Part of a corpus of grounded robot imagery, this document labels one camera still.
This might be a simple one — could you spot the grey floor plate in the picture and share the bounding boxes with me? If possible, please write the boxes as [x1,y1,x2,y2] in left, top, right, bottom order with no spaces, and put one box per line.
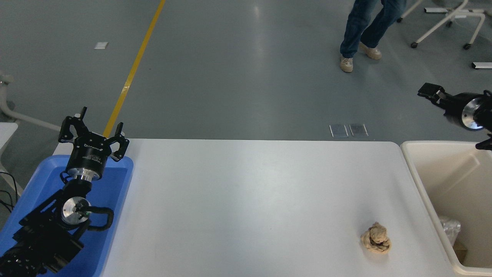
[349,123,369,137]
[329,124,349,138]

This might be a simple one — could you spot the black cables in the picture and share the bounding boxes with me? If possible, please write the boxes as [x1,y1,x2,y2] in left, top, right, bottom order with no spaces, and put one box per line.
[0,172,18,213]

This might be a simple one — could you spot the white side table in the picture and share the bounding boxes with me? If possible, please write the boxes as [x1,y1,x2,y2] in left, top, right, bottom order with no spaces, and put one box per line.
[0,123,18,150]

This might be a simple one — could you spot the blue plastic tray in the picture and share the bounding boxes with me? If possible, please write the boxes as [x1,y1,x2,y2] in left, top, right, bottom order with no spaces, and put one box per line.
[0,155,134,277]

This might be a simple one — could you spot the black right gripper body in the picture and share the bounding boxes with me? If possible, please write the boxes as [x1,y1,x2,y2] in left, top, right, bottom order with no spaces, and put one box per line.
[442,92,481,128]

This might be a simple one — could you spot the person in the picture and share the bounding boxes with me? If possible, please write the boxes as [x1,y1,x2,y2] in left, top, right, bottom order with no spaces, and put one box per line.
[340,0,407,73]

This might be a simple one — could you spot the large pale plastic bin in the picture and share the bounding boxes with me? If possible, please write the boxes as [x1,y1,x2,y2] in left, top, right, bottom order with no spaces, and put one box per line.
[400,140,492,277]

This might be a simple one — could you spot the white tubular frame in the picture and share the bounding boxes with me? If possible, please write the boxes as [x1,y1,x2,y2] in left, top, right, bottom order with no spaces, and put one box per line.
[0,71,62,133]

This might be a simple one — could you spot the silver foil tray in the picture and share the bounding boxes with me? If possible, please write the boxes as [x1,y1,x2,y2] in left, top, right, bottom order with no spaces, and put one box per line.
[439,216,461,247]

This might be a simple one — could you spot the white wheeled chair frame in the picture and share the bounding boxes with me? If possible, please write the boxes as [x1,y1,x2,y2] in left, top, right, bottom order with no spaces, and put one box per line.
[397,0,487,50]

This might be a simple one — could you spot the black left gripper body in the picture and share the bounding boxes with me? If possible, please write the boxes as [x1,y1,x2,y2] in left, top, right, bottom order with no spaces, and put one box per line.
[68,132,113,174]

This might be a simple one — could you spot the crumpled tan paper ball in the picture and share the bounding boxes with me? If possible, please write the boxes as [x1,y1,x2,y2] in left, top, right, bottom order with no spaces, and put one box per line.
[361,222,392,254]

